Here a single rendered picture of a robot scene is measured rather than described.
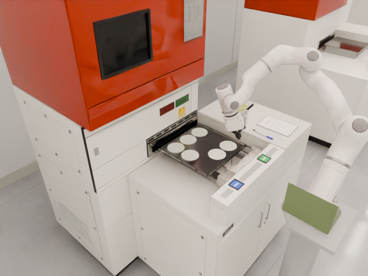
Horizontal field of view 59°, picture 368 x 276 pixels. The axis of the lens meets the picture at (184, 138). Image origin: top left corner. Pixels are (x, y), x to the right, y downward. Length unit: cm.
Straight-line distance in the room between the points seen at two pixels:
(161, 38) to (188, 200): 81
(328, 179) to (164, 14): 106
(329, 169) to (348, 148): 13
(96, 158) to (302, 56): 111
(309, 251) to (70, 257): 162
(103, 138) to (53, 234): 132
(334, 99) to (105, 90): 106
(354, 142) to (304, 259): 66
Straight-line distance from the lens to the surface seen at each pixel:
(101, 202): 183
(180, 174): 182
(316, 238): 164
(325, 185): 162
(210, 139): 196
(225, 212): 151
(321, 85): 174
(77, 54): 134
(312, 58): 170
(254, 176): 164
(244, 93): 167
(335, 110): 173
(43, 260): 265
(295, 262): 191
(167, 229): 184
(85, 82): 139
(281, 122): 207
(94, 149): 161
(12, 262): 273
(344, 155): 165
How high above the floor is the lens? 202
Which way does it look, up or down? 35 degrees down
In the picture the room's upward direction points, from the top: straight up
